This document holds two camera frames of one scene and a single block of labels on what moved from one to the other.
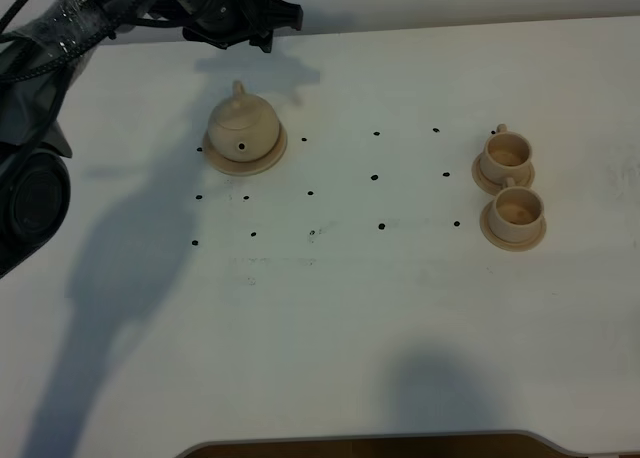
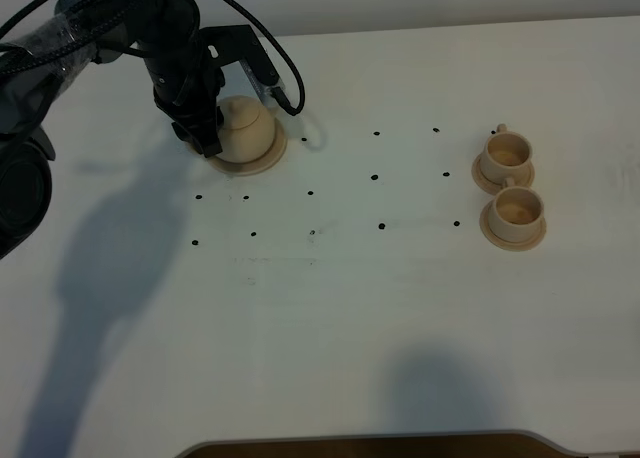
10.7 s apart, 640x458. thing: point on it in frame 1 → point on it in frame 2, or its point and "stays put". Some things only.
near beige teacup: x=515 y=213 stays put
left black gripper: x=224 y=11 → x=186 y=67
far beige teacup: x=505 y=155 stays put
